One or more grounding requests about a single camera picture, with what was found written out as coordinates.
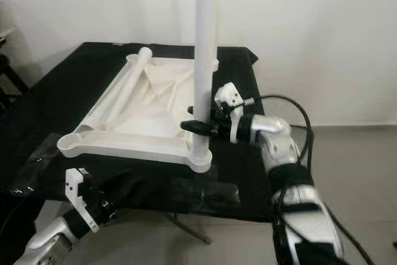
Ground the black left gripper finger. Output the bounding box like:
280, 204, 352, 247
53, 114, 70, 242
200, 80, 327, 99
115, 180, 145, 211
100, 174, 128, 197

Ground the white plastic children table top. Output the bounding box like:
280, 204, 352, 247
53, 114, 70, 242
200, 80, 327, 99
57, 51, 221, 174

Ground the clear tape patch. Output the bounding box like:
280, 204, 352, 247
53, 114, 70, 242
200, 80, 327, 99
9, 135, 63, 194
174, 178, 241, 210

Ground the grey metal table leg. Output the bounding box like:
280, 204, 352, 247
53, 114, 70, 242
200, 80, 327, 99
164, 212, 212, 244

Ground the black tablecloth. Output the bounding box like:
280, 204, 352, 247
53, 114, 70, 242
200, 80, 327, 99
0, 42, 274, 222

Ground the black round stool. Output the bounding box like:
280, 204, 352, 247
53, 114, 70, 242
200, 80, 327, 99
0, 54, 32, 110

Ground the clear plastic storage box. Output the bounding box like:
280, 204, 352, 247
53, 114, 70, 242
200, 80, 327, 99
0, 26, 16, 48

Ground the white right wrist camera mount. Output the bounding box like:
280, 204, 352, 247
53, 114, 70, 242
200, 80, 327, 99
214, 82, 256, 145

